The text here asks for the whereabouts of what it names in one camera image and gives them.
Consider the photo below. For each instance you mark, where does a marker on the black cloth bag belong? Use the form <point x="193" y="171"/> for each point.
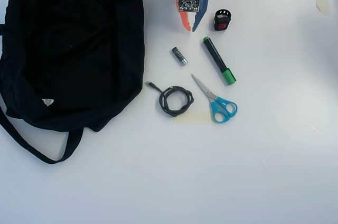
<point x="66" y="49"/>

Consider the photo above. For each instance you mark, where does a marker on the black marker green cap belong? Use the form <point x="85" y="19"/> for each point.
<point x="216" y="57"/>

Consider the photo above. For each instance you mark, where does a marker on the camera circuit board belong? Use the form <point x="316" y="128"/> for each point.
<point x="188" y="0"/>

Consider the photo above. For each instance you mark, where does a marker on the black AA battery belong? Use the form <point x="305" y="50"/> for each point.
<point x="179" y="56"/>

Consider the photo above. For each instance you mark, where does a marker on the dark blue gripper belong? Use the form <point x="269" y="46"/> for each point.
<point x="199" y="17"/>

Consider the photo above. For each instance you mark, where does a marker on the black smart watch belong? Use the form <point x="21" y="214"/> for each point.
<point x="221" y="25"/>

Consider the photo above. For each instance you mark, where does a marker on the wide beige tape strip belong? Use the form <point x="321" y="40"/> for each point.
<point x="195" y="118"/>

